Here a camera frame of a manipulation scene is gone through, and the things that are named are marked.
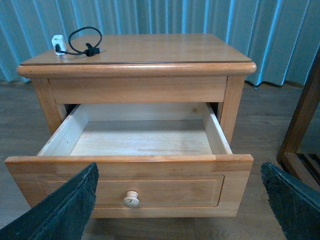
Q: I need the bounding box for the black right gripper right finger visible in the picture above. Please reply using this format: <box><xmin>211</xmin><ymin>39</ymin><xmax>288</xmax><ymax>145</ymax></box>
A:
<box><xmin>261</xmin><ymin>162</ymin><xmax>320</xmax><ymax>240</ymax></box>

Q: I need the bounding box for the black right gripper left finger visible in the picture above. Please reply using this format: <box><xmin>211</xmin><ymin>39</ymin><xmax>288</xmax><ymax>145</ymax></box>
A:
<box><xmin>0</xmin><ymin>162</ymin><xmax>99</xmax><ymax>240</ymax></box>

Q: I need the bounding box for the drawer round knob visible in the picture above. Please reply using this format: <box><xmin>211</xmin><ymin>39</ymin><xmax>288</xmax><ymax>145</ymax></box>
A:
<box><xmin>123</xmin><ymin>190</ymin><xmax>140</xmax><ymax>208</ymax></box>

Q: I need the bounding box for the wooden drawer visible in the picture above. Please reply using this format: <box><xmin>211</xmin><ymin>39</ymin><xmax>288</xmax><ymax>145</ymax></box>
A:
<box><xmin>5</xmin><ymin>102</ymin><xmax>254</xmax><ymax>218</ymax></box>

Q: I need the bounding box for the black charger cable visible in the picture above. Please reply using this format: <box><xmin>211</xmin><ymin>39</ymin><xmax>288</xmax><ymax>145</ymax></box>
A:
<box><xmin>55</xmin><ymin>26</ymin><xmax>103</xmax><ymax>57</ymax></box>

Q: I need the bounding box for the white charger adapter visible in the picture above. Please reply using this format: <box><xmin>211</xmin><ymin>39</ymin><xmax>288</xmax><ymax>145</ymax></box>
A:
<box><xmin>51</xmin><ymin>34</ymin><xmax>66</xmax><ymax>56</ymax></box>

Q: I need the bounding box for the grey pleated curtain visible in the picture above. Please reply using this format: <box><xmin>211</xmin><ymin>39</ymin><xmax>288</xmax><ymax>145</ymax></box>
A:
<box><xmin>0</xmin><ymin>0</ymin><xmax>320</xmax><ymax>86</ymax></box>

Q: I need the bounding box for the wooden nightstand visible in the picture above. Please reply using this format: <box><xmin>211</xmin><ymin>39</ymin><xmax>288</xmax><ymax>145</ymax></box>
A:
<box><xmin>17</xmin><ymin>33</ymin><xmax>257</xmax><ymax>142</ymax></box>

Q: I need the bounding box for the dark wooden furniture frame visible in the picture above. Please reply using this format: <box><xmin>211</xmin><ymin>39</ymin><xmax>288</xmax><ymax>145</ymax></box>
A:
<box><xmin>276</xmin><ymin>50</ymin><xmax>320</xmax><ymax>191</ymax></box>

